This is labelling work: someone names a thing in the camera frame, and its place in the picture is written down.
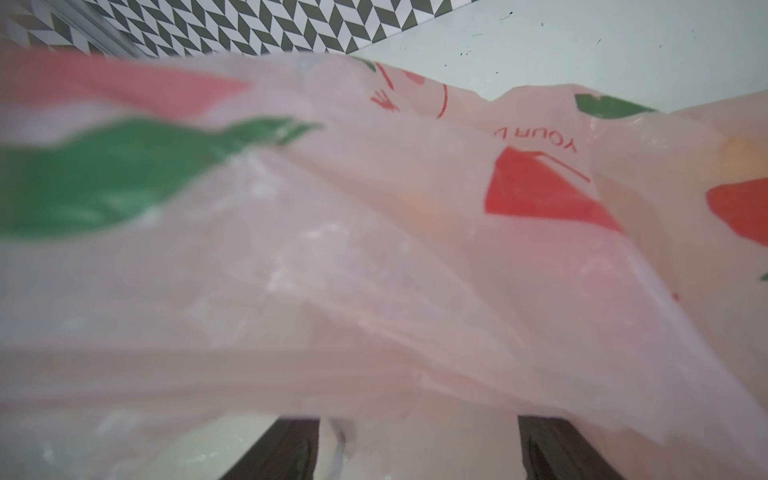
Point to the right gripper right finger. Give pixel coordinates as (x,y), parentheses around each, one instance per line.
(553,449)

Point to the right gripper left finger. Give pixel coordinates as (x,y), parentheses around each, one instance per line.
(287,450)

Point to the pink plastic bag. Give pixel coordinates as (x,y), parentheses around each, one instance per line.
(190,237)

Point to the fake peach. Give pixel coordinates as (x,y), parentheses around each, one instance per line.
(423,215)

